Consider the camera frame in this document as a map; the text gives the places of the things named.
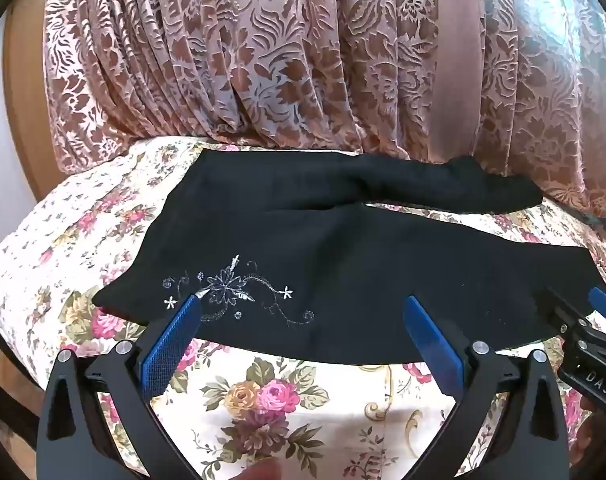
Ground floral bedsheet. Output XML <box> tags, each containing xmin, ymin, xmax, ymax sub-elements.
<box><xmin>0</xmin><ymin>135</ymin><xmax>606</xmax><ymax>480</ymax></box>

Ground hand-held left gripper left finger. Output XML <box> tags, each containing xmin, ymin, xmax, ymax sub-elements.
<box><xmin>36</xmin><ymin>295</ymin><xmax>203</xmax><ymax>480</ymax></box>

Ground black embroidered pants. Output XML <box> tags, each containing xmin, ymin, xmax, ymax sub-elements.
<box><xmin>92</xmin><ymin>149</ymin><xmax>606</xmax><ymax>367</ymax></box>

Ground plain pink curtain strip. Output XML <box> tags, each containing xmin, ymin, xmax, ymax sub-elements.
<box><xmin>429</xmin><ymin>0</ymin><xmax>488</xmax><ymax>167</ymax></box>

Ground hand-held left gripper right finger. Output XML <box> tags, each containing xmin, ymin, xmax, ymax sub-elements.
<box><xmin>404</xmin><ymin>296</ymin><xmax>570</xmax><ymax>480</ymax></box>

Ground brown floral patterned curtain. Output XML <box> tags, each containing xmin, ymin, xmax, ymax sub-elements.
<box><xmin>43</xmin><ymin>0</ymin><xmax>606</xmax><ymax>218</ymax></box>

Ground wooden headboard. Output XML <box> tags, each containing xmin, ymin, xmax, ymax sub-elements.
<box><xmin>0</xmin><ymin>5</ymin><xmax>59</xmax><ymax>203</ymax></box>

